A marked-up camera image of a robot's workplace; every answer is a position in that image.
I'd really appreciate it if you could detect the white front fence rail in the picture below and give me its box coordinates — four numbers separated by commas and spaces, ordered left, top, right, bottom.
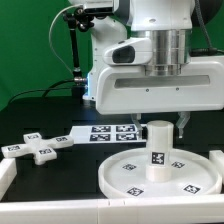
0, 195, 224, 224

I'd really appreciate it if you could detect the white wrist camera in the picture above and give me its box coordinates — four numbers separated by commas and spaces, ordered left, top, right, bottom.
102, 38, 152, 66

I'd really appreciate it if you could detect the black cable on table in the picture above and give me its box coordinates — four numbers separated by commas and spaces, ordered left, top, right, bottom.
7, 78, 84, 105

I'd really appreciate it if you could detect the white cross-shaped table base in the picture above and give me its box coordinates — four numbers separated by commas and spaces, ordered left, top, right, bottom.
1, 132, 74, 165

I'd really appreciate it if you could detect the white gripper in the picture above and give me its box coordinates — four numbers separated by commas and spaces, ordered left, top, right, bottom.
96, 56, 224, 139

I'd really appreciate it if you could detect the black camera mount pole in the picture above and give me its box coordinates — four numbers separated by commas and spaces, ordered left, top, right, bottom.
63, 7, 92, 97

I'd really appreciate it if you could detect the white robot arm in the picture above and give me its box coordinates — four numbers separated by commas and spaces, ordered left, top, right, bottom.
69, 0, 224, 128

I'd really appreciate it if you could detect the grey cable loop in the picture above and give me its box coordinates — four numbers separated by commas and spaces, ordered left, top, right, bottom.
48, 4, 81, 73

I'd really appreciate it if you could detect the white marker plate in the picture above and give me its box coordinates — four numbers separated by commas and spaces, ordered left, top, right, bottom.
70, 124, 146, 144

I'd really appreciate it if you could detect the white left fence rail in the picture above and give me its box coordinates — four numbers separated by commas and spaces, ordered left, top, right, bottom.
0, 159, 17, 200

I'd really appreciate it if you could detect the white round table top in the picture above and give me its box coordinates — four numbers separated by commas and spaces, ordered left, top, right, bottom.
98, 148, 222, 198

